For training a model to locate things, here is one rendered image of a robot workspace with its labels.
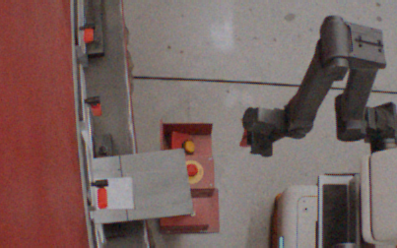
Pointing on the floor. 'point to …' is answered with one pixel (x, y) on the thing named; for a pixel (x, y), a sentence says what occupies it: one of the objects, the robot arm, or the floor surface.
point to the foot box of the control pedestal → (205, 212)
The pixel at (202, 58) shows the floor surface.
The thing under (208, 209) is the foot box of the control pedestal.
